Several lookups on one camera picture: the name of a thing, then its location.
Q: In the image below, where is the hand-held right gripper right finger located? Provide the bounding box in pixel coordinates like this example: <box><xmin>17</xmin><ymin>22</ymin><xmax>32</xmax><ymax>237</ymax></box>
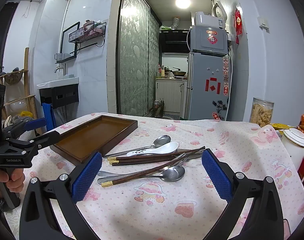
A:
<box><xmin>201</xmin><ymin>148</ymin><xmax>291</xmax><ymax>240</ymax></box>

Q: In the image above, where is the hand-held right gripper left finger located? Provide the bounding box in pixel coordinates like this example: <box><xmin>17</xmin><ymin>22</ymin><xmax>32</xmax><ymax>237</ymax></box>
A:
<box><xmin>19</xmin><ymin>152</ymin><xmax>104</xmax><ymax>240</ymax></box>

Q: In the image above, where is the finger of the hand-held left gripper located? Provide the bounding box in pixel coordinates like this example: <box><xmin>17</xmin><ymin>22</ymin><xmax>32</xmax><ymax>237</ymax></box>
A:
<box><xmin>6</xmin><ymin>131</ymin><xmax>60</xmax><ymax>153</ymax></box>
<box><xmin>2</xmin><ymin>117</ymin><xmax>47</xmax><ymax>138</ymax></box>

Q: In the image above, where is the metal cake server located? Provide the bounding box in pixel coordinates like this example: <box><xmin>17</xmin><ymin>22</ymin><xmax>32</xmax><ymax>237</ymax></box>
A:
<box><xmin>97</xmin><ymin>151</ymin><xmax>203</xmax><ymax>177</ymax></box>

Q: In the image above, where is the brown wooden tray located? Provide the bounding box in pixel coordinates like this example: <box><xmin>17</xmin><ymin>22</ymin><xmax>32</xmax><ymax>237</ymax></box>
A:
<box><xmin>50</xmin><ymin>115</ymin><xmax>138</xmax><ymax>162</ymax></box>

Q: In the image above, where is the metal spoon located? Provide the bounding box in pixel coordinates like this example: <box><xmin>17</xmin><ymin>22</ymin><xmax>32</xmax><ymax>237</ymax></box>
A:
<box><xmin>97</xmin><ymin>165</ymin><xmax>186</xmax><ymax>184</ymax></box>
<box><xmin>104</xmin><ymin>135</ymin><xmax>171</xmax><ymax>158</ymax></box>

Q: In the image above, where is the white ceramic spoon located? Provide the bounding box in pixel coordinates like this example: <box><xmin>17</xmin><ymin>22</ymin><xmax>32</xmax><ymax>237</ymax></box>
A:
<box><xmin>126</xmin><ymin>141</ymin><xmax>180</xmax><ymax>157</ymax></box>

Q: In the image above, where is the person's left hand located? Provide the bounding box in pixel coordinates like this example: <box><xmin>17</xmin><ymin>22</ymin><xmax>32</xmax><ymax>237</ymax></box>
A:
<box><xmin>0</xmin><ymin>166</ymin><xmax>26</xmax><ymax>200</ymax></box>

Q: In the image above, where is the blue cloth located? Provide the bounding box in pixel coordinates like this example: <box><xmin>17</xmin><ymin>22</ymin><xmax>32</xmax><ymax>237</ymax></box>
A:
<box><xmin>42</xmin><ymin>102</ymin><xmax>55</xmax><ymax>132</ymax></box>

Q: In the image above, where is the white vase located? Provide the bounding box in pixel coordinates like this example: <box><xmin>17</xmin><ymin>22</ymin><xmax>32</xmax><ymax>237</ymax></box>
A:
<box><xmin>11</xmin><ymin>99</ymin><xmax>30</xmax><ymax>117</ymax></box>

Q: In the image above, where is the white sink basin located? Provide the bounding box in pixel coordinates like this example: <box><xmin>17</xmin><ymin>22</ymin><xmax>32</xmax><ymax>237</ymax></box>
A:
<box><xmin>37</xmin><ymin>77</ymin><xmax>79</xmax><ymax>90</ymax></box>

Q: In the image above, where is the woven basket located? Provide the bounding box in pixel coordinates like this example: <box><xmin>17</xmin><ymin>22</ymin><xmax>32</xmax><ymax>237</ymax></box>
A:
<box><xmin>0</xmin><ymin>70</ymin><xmax>24</xmax><ymax>85</ymax></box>

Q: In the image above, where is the pink printed tablecloth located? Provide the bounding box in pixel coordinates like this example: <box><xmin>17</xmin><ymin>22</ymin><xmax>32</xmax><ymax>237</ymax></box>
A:
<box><xmin>5</xmin><ymin>112</ymin><xmax>304</xmax><ymax>240</ymax></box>

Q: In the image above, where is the bamboo rack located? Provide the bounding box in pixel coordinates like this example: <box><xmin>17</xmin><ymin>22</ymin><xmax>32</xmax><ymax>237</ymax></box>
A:
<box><xmin>0</xmin><ymin>47</ymin><xmax>39</xmax><ymax>130</ymax></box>

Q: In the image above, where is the steel faucet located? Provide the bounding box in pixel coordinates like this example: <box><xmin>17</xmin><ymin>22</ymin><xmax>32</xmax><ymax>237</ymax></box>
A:
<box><xmin>54</xmin><ymin>64</ymin><xmax>67</xmax><ymax>76</ymax></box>

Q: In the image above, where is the clear plastic snack jar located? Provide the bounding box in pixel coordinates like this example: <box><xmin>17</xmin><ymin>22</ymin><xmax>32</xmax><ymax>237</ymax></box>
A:
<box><xmin>250</xmin><ymin>97</ymin><xmax>274</xmax><ymax>128</ymax></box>

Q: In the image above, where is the white lidded ceramic mug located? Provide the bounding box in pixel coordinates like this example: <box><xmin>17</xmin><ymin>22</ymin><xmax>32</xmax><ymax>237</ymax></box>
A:
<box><xmin>279</xmin><ymin>127</ymin><xmax>304</xmax><ymax>185</ymax></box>

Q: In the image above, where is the yellow packet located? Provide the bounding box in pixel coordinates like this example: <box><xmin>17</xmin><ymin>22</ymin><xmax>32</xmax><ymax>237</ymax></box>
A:
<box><xmin>270</xmin><ymin>123</ymin><xmax>292</xmax><ymax>130</ymax></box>

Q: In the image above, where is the dark floor bin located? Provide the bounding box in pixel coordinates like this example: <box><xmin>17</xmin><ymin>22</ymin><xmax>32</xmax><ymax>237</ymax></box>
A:
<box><xmin>152</xmin><ymin>99</ymin><xmax>165</xmax><ymax>118</ymax></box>

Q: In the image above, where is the black framed mirror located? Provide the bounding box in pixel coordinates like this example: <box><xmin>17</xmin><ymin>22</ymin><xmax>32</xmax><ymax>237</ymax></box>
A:
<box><xmin>59</xmin><ymin>22</ymin><xmax>80</xmax><ymax>57</ymax></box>

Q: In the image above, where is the black towel bar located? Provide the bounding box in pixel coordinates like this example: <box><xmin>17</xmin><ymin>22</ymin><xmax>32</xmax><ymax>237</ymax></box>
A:
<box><xmin>76</xmin><ymin>34</ymin><xmax>105</xmax><ymax>55</ymax></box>

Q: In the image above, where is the white kitchen cabinet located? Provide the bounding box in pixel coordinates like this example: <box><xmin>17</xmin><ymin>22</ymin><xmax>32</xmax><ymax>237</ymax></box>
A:
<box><xmin>155</xmin><ymin>79</ymin><xmax>188</xmax><ymax>114</ymax></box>

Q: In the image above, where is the pink toiletry pack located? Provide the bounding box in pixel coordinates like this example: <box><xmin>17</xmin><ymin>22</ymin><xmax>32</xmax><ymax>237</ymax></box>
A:
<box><xmin>83</xmin><ymin>20</ymin><xmax>104</xmax><ymax>36</ymax></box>

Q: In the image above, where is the grey refrigerator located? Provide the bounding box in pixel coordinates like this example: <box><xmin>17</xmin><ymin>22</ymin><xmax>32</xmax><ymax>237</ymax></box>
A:
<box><xmin>185</xmin><ymin>52</ymin><xmax>230</xmax><ymax>121</ymax></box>

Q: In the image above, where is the black wok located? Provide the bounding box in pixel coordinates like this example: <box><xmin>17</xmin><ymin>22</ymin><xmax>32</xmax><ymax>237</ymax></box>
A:
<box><xmin>172</xmin><ymin>67</ymin><xmax>187</xmax><ymax>77</ymax></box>

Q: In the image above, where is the frosted glass sliding door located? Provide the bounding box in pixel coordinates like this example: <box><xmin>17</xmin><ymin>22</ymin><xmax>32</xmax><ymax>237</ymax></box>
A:
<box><xmin>117</xmin><ymin>0</ymin><xmax>160</xmax><ymax>117</ymax></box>

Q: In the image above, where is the black range hood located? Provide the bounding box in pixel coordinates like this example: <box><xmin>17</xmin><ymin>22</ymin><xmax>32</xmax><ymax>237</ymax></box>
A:
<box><xmin>159</xmin><ymin>29</ymin><xmax>190</xmax><ymax>53</ymax></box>

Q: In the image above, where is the grey microwave oven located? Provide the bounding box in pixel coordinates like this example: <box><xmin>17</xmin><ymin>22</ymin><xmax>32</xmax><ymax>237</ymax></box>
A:
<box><xmin>187</xmin><ymin>25</ymin><xmax>229</xmax><ymax>57</ymax></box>

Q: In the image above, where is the white kitchen appliance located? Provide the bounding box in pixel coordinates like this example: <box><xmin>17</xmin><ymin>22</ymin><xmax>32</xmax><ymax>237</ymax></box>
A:
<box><xmin>195</xmin><ymin>12</ymin><xmax>226</xmax><ymax>29</ymax></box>

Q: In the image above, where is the white dial kitchen scale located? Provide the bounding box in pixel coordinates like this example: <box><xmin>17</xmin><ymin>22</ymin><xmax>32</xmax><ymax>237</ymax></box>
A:
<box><xmin>212</xmin><ymin>1</ymin><xmax>227</xmax><ymax>20</ymax></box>

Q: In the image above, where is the black wall shelf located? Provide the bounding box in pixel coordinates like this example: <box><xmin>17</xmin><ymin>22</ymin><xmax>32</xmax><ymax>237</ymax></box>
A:
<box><xmin>54</xmin><ymin>54</ymin><xmax>76</xmax><ymax>64</ymax></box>

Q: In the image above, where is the black wire wall basket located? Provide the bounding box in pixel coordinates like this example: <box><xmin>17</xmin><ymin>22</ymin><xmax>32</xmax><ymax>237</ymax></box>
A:
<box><xmin>68</xmin><ymin>21</ymin><xmax>107</xmax><ymax>43</ymax></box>

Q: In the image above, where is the red hanging wall ornament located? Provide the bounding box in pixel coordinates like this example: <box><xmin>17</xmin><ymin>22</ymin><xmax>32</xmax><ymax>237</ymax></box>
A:
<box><xmin>235</xmin><ymin>9</ymin><xmax>243</xmax><ymax>44</ymax></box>

